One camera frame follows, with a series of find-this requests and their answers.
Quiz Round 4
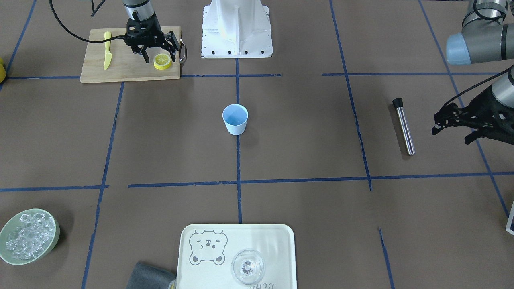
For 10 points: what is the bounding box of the yellow plastic knife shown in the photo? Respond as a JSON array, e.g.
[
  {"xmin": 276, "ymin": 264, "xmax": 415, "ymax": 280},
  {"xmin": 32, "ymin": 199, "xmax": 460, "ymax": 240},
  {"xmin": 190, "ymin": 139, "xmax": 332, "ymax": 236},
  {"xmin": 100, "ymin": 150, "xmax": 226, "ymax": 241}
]
[{"xmin": 103, "ymin": 31, "xmax": 112, "ymax": 71}]

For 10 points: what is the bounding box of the light blue plastic cup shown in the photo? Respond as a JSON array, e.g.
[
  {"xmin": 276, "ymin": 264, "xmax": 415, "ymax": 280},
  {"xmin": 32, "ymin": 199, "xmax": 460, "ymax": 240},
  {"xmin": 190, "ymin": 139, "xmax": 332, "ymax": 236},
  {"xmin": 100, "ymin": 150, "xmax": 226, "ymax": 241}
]
[{"xmin": 222, "ymin": 104, "xmax": 249, "ymax": 136}]

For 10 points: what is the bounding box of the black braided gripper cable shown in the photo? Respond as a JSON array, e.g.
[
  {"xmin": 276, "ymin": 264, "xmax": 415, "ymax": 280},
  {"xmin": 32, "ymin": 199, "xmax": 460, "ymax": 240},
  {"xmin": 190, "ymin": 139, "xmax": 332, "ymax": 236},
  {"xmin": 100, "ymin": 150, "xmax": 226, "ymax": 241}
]
[{"xmin": 49, "ymin": 0, "xmax": 129, "ymax": 43}]

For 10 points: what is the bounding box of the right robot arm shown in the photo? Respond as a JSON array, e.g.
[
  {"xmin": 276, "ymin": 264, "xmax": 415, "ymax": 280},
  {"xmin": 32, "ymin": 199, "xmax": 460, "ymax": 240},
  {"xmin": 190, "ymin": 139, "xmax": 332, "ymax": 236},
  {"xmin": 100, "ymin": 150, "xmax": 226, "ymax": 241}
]
[{"xmin": 123, "ymin": 0, "xmax": 179, "ymax": 63}]

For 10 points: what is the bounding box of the green bowl of ice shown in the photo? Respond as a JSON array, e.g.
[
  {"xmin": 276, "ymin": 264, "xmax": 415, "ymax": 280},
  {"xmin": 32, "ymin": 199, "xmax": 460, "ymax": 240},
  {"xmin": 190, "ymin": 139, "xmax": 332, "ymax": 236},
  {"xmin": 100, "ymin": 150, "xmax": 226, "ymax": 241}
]
[{"xmin": 0, "ymin": 208, "xmax": 60, "ymax": 265}]

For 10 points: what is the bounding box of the steel muddler black tip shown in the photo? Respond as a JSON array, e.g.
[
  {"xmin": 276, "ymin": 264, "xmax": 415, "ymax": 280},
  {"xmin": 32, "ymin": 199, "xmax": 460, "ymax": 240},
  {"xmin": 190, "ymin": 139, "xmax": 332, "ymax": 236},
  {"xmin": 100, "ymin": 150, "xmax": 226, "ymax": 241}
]
[{"xmin": 392, "ymin": 98, "xmax": 416, "ymax": 156}]

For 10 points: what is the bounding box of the yellow lemon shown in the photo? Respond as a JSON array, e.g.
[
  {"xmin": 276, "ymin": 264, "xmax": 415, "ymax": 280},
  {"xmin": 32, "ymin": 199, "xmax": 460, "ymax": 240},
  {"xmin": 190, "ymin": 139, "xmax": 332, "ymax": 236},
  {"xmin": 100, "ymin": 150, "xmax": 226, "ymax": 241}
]
[{"xmin": 0, "ymin": 58, "xmax": 7, "ymax": 84}]

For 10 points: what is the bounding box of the cream bear serving tray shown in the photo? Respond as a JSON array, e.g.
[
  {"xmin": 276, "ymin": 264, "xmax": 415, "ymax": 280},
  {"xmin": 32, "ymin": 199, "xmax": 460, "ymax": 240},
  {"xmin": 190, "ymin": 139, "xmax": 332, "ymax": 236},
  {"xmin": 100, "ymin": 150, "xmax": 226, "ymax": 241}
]
[{"xmin": 176, "ymin": 224, "xmax": 298, "ymax": 289}]

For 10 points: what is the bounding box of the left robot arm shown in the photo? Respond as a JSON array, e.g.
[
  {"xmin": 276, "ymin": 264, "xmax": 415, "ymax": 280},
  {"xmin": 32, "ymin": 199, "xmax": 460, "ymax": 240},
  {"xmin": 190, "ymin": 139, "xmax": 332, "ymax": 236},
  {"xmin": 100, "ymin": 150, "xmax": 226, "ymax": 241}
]
[{"xmin": 432, "ymin": 0, "xmax": 514, "ymax": 144}]

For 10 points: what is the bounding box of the halved lemon slice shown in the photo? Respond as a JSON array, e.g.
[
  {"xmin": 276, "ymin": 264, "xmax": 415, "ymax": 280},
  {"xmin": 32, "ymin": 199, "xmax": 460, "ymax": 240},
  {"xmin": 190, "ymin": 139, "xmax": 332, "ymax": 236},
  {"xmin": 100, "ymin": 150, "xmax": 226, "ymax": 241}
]
[{"xmin": 153, "ymin": 53, "xmax": 173, "ymax": 71}]

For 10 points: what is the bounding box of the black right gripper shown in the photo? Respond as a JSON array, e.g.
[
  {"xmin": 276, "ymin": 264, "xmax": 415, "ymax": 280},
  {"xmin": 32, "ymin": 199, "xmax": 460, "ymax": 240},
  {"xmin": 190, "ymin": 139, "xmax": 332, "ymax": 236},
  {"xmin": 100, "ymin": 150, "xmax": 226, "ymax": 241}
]
[{"xmin": 123, "ymin": 18, "xmax": 179, "ymax": 63}]

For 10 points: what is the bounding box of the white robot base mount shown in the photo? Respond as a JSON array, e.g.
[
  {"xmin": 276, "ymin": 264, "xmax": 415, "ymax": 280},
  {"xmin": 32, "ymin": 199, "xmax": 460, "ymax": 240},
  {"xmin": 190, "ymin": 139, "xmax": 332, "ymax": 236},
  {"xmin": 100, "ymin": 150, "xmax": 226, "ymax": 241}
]
[{"xmin": 201, "ymin": 0, "xmax": 273, "ymax": 59}]

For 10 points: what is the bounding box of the bamboo cutting board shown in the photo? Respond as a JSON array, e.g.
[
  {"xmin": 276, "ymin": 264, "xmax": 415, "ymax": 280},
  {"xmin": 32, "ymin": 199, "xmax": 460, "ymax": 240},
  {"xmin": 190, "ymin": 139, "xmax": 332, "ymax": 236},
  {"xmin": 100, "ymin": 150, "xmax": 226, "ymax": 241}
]
[{"xmin": 80, "ymin": 40, "xmax": 187, "ymax": 84}]

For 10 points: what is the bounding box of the clear wine glass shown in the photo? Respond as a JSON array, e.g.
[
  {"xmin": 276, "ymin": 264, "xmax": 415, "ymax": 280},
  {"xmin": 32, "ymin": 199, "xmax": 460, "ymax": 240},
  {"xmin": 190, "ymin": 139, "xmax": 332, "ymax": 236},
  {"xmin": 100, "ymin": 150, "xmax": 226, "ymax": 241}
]
[{"xmin": 231, "ymin": 249, "xmax": 265, "ymax": 285}]

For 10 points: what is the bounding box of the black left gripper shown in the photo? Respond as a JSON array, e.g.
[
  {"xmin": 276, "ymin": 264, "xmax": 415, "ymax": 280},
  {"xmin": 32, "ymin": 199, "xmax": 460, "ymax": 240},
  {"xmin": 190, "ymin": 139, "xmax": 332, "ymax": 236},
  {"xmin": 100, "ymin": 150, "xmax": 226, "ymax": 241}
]
[{"xmin": 432, "ymin": 90, "xmax": 514, "ymax": 145}]

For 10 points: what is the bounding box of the folded grey cloth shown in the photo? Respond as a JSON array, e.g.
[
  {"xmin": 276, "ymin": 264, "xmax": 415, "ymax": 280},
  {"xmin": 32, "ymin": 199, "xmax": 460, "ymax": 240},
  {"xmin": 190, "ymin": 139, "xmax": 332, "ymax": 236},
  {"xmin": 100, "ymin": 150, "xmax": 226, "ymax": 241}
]
[{"xmin": 126, "ymin": 262, "xmax": 177, "ymax": 289}]

